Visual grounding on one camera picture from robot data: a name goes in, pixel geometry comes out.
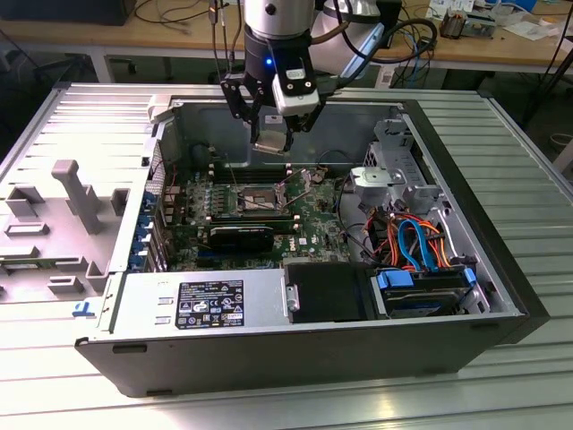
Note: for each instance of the black upright box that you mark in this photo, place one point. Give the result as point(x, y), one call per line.
point(391, 22)

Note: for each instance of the CPU socket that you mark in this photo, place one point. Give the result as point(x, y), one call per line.
point(257, 197)

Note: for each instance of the pale grey case latch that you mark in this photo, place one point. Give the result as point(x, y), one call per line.
point(156, 107)

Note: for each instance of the grey electronics device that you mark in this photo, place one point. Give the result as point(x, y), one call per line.
point(481, 27)

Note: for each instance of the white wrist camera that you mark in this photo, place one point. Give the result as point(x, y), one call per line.
point(295, 100)

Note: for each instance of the black monitor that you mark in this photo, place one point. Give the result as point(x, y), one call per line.
point(67, 11)

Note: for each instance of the silver power supply unit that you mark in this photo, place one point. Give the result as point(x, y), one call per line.
point(143, 309)

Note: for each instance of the silver disk bay cage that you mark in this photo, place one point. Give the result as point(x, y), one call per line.
point(376, 177)

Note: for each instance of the metal locking lever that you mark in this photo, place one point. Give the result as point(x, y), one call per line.
point(232, 170)
point(300, 195)

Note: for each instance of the long wooden desk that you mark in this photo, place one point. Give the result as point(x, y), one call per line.
point(134, 38)

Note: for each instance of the grey parts rack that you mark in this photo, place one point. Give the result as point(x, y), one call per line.
point(76, 197)

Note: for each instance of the hard disk in blue carrier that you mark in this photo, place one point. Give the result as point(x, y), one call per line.
point(416, 300)

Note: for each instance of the printed paper sheet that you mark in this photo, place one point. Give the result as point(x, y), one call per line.
point(447, 6)

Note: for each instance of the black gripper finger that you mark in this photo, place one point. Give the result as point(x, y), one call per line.
point(309, 123)
point(242, 109)

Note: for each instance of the black PC case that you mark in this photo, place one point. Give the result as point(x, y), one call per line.
point(268, 358)

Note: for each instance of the black drive bay cover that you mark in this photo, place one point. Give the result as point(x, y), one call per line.
point(327, 291)

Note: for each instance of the green motherboard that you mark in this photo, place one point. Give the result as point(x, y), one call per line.
point(313, 215)

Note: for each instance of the white printed sticker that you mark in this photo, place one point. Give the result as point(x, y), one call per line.
point(273, 118)

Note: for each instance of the white paper sheet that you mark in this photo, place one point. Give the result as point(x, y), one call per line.
point(528, 29)

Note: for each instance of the silver topped CPU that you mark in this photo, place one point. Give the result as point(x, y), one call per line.
point(268, 147)

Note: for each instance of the blue expansion slot clip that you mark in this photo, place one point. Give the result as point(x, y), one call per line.
point(144, 224)
point(143, 242)
point(138, 262)
point(150, 200)

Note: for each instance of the green RAM stick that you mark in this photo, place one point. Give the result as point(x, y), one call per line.
point(20, 266)

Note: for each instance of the black graphics card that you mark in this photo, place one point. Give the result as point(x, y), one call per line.
point(242, 239)

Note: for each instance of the small black adapter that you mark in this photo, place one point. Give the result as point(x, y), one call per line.
point(427, 42)

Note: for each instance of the black RAM slot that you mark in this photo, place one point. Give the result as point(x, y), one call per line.
point(250, 174)
point(250, 216)
point(250, 169)
point(250, 221)
point(250, 179)
point(250, 164)

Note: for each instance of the copper coil device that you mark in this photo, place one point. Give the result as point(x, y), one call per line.
point(452, 24)

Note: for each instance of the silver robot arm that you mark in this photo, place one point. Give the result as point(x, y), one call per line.
point(277, 18)

